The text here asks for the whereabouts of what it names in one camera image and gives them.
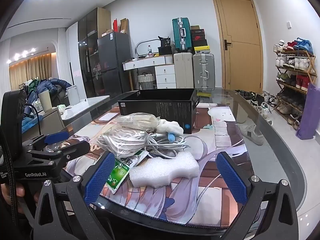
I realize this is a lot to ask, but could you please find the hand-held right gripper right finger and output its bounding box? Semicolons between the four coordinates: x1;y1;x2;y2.
215;152;299;240

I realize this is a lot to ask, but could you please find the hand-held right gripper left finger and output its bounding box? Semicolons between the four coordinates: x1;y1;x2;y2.
34;152;118;240

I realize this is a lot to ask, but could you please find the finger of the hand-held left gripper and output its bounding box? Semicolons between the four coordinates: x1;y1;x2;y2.
22;131;70;153
26;141;90;167

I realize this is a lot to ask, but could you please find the green packet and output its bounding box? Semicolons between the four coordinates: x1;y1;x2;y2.
104;152;148;195

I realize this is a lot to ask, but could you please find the bagged white rope coil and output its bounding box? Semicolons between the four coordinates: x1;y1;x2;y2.
97;126;150;159

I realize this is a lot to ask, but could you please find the white charging cable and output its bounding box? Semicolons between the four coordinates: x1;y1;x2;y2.
144;131;193;159

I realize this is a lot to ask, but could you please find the bagged cream rope coil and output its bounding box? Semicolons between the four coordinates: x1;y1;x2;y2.
115;112;163;132

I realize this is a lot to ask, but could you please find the black cardboard box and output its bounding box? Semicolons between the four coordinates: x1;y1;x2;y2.
117;88;198;135

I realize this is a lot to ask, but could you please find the person's left hand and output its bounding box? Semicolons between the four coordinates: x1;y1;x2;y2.
0;182;27;200

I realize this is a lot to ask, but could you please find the beige seat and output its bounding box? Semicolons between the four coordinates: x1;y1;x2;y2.
21;107;65;135

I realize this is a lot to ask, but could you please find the beige cylinder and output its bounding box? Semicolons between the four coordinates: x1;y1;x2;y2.
38;90;52;113

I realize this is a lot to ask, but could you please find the printed desk mat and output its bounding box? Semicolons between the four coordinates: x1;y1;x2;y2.
62;104;250;227

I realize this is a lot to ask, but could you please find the white marble counter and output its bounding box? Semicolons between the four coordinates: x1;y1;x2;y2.
61;95;118;123

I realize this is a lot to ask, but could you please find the white small appliance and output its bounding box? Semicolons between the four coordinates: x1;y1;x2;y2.
67;85;81;105

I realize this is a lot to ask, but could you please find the blue down jacket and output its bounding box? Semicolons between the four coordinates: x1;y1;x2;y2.
26;79;73;105

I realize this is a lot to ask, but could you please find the white sneaker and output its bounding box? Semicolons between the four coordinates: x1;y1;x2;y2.
239;124;265;145

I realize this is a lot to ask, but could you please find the beige curtain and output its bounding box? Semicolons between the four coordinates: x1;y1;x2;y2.
9;52;59;90

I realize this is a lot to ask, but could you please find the white foam block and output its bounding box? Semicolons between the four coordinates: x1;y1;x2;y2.
129;151;200;188

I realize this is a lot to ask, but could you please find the white cotton wad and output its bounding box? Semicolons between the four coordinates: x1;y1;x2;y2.
156;119;184;134

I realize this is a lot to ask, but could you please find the pile of loose shoes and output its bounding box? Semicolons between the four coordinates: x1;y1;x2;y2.
235;89;278;119

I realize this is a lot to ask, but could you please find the dark glass cabinet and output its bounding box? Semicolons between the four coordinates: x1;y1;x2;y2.
77;7;112;98

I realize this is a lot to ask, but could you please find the dark grey fridge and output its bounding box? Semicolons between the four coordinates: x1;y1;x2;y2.
97;32;132;94

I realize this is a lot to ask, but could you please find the purple bag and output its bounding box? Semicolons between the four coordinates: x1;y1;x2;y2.
296;82;320;140

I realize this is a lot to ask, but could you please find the woven basket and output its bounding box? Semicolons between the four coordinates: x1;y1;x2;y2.
137;72;157;90

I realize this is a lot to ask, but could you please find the silver suitcase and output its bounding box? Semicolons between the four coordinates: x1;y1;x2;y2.
192;53;216;90

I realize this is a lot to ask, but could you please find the white vanity desk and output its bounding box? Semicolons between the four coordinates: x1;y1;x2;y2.
122;55;174;89

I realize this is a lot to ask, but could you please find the beige suitcase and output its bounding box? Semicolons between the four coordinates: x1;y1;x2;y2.
173;52;194;89

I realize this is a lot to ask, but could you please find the white drawer unit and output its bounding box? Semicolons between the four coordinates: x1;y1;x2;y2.
154;65;177;89

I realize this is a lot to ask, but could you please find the shoe rack with shoes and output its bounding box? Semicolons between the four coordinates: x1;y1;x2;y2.
273;38;317;130

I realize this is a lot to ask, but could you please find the wooden door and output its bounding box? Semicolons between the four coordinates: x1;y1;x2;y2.
211;0;264;93

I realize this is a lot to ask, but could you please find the black bag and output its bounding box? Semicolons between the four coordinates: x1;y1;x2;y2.
157;35;175;55

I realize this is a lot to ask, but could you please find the wooden shoe rack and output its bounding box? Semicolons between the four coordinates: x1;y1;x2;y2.
274;50;317;130

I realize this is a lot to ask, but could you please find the teal suitcase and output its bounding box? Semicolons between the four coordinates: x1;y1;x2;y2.
172;17;192;54

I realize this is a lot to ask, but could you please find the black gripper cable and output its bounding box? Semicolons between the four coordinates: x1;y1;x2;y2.
24;104;42;137

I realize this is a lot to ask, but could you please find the oval chrome mirror frame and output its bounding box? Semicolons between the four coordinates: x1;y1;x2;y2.
135;39;163;55

